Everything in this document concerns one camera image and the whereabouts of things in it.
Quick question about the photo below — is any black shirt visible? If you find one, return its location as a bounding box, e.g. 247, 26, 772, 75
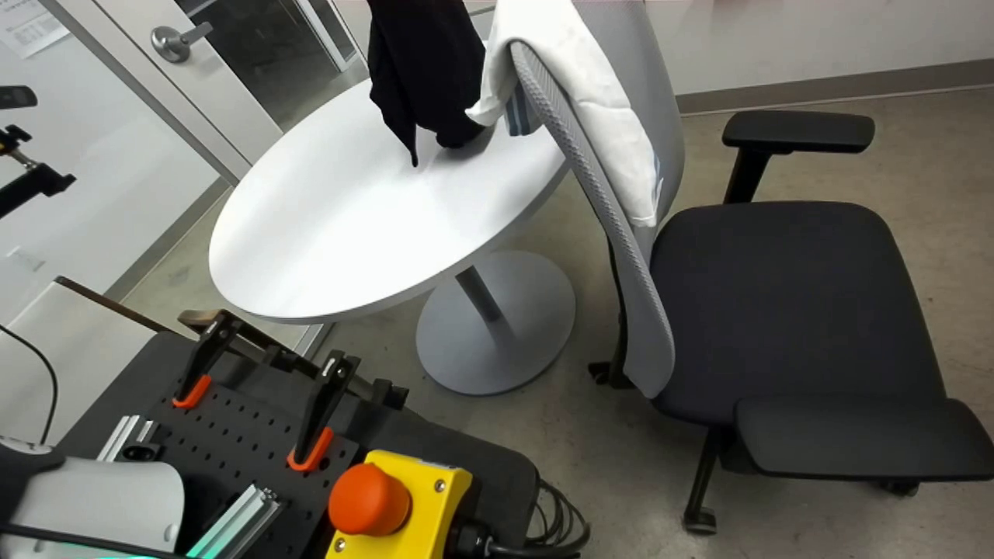
365, 0, 484, 166

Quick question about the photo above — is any white towel with blue stripes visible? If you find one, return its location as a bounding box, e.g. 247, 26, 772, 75
466, 0, 663, 228

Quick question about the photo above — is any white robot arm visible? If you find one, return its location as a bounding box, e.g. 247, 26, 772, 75
0, 440, 186, 555

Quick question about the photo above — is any grey and black office chair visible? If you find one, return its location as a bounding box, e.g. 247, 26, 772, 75
508, 0, 994, 535

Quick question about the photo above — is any yellow emergency stop box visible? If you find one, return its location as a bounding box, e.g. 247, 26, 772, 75
325, 452, 473, 559

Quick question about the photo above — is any black perforated mounting board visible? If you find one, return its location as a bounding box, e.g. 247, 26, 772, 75
58, 332, 540, 559

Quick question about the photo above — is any green-tinted aluminium profile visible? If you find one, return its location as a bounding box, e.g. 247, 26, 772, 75
186, 485, 282, 559

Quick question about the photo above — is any white door with glass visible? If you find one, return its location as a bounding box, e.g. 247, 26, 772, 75
41, 0, 368, 178

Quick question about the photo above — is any silver aluminium profile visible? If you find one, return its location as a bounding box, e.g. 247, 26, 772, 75
95, 416, 158, 464

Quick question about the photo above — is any white round pedestal table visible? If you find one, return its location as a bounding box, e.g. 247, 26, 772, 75
209, 80, 573, 397

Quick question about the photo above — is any right orange-handled black clamp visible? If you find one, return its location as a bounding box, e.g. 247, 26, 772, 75
284, 352, 353, 474

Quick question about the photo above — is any orange-handled black clamp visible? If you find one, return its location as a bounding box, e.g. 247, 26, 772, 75
170, 311, 238, 409
284, 352, 353, 474

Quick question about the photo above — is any black cable bundle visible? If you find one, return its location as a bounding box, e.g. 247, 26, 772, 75
452, 474, 592, 559

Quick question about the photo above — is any left orange-handled black clamp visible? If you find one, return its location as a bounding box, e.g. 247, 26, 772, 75
170, 311, 238, 409

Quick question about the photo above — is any silver door handle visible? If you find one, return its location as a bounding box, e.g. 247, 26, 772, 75
148, 22, 215, 64

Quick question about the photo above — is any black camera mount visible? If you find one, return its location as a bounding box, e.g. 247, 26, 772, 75
0, 84, 74, 217

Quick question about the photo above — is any thin black cable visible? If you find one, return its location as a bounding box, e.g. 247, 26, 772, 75
0, 324, 62, 452

